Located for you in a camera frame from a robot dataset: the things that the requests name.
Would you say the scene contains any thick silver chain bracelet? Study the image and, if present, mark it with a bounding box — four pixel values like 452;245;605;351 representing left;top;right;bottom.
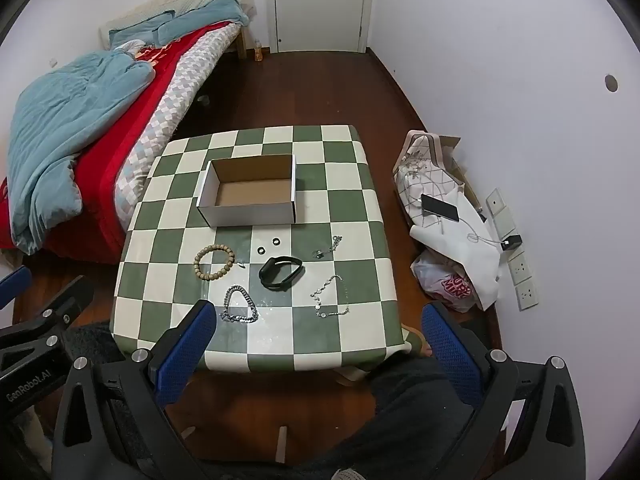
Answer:
219;284;260;324

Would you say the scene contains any wooden bead bracelet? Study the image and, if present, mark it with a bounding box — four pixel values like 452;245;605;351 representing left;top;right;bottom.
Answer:
193;244;237;281

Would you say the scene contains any black fitness band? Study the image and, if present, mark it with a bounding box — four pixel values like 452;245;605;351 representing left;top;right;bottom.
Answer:
258;256;305;292

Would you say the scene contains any thin silver necklace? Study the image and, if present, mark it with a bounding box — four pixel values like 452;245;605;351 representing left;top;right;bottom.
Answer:
309;274;352;319

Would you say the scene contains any small silver chain bracelet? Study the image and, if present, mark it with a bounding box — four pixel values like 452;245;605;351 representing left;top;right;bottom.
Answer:
312;234;344;260

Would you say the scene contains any white plastic bag red print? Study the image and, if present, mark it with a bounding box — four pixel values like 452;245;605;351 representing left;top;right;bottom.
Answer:
411;249;477;313

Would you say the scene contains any red bed sheet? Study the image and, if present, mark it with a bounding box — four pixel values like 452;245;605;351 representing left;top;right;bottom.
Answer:
0;24;227;266

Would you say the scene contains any black charger plug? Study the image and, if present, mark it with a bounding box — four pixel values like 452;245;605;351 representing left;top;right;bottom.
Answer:
500;234;523;252

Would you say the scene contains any black smartphone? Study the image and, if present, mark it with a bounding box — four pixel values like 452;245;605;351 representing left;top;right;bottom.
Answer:
421;194;460;222

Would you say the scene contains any teal blue blanket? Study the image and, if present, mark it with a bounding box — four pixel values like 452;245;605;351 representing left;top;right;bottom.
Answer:
6;0;252;256

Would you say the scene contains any green white checkered tablecloth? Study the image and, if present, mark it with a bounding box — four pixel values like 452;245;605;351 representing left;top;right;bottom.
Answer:
111;125;416;379

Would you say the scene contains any diamond pattern mattress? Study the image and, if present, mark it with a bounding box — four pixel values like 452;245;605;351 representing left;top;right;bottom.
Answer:
114;22;242;229

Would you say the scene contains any white quilted tote bag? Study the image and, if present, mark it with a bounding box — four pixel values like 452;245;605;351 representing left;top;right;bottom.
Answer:
392;130;483;228

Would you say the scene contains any white cardboard box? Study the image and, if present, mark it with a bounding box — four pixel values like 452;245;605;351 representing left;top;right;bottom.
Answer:
196;154;296;228

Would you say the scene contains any small orange bottle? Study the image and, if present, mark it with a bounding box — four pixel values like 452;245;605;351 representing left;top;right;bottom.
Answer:
254;40;264;63

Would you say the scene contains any white door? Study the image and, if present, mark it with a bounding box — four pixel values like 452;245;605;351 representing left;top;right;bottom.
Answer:
266;0;372;53

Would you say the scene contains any white charging cable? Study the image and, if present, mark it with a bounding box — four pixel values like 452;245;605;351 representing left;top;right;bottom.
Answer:
414;179;507;248

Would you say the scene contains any white wall socket strip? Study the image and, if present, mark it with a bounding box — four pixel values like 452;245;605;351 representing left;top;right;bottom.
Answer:
486;188;539;311

